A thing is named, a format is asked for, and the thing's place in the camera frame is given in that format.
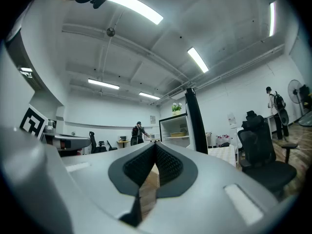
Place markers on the cluster of large water bottles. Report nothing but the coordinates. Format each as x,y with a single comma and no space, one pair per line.
223,140

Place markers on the ceiling air vent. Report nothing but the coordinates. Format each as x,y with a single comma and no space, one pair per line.
175,92

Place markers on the grey floor rug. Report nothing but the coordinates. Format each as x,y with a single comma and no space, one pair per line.
223,155

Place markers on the brown cardboard box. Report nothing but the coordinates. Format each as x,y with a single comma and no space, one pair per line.
178,134

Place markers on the black mini fridge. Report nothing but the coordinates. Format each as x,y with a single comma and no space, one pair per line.
195,125

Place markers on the black mesh office chair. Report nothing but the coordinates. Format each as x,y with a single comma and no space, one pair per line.
258,152

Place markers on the white microwave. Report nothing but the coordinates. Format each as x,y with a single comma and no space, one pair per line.
154,136

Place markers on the white desk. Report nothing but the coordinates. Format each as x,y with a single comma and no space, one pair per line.
269,121

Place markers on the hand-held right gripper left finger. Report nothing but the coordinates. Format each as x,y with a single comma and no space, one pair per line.
97,174

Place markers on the flower plant in cream pot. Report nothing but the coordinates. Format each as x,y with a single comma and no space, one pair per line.
176,108

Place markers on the small wooden table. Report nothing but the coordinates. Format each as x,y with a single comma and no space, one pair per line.
123,142

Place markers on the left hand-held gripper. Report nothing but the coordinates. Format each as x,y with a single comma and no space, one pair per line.
33,121

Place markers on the black standing fan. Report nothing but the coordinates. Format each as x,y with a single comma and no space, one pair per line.
295,90

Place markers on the white water dispenser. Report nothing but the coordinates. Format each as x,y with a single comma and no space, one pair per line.
231,121

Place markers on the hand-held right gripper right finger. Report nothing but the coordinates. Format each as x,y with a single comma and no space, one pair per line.
209,194

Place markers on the long ceiling light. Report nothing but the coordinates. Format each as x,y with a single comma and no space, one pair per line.
103,83
134,5
271,18
198,59
149,95

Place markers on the wall notice poster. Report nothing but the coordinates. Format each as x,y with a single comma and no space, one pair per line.
152,119

